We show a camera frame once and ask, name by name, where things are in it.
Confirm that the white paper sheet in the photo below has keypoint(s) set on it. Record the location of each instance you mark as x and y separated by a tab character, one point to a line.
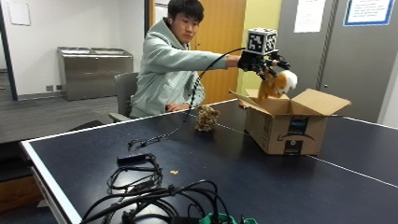
309	15

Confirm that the blue framed notice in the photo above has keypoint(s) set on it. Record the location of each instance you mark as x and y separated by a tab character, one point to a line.
369	11

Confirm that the the person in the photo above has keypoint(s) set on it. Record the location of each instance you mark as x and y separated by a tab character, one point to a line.
165	71

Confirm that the wooden door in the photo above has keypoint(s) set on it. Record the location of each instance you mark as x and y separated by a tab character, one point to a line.
220	46

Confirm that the white wall board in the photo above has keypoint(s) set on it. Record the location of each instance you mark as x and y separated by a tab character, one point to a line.
19	11

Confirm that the white marker cube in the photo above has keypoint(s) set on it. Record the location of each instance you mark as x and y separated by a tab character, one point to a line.
261	41

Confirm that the open cardboard box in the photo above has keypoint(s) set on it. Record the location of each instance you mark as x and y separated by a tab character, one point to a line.
291	127

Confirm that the orange and white plush toy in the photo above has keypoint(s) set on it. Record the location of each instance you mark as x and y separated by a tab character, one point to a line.
279	83

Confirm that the spotted brown plush toy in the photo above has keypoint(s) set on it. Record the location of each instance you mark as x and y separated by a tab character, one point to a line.
205	118

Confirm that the small black hub box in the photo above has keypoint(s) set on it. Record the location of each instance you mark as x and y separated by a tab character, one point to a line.
132	159

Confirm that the grey office chair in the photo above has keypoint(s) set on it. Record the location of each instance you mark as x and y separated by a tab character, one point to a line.
123	96

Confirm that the green object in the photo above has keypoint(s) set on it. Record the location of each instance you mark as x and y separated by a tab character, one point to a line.
220	219

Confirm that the stainless steel bin cabinet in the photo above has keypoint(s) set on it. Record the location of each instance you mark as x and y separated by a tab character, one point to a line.
94	72

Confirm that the small orange crumb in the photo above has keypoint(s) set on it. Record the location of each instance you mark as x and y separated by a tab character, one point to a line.
173	172

